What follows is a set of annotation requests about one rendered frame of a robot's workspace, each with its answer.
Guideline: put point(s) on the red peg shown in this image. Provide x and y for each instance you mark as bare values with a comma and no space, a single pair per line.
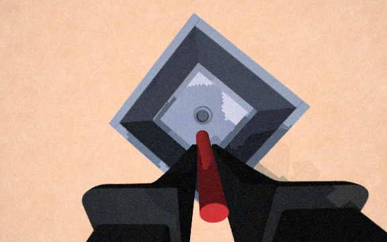
212,201

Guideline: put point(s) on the dark blue open box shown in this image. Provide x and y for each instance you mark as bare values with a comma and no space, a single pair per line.
272,107

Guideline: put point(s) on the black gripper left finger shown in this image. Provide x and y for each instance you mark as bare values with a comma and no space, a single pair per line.
167,201

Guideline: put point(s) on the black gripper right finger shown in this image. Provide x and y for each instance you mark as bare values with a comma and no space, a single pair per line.
256,202

